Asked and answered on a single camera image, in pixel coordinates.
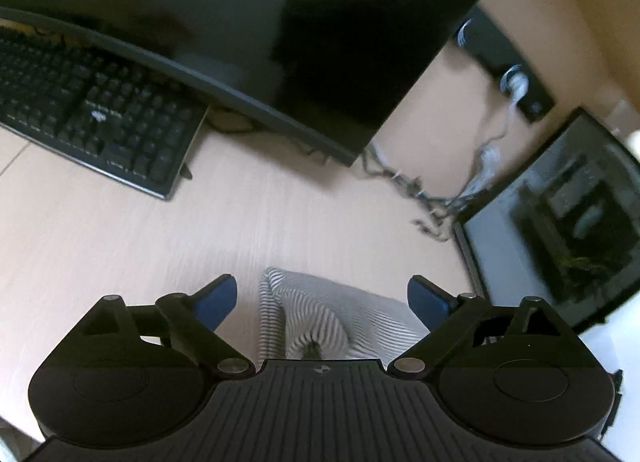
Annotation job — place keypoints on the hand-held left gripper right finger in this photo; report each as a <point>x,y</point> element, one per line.
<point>424,303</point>

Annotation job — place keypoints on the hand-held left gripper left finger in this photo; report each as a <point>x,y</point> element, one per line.
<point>218,301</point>

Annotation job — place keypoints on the grey striped cloth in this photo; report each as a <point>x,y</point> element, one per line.
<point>320,314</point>

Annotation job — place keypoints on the black keyboard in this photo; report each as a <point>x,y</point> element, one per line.
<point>97,107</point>

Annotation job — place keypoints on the black power strip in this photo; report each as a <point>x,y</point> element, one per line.
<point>505,69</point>

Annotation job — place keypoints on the black computer monitor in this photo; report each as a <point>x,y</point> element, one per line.
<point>240,32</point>

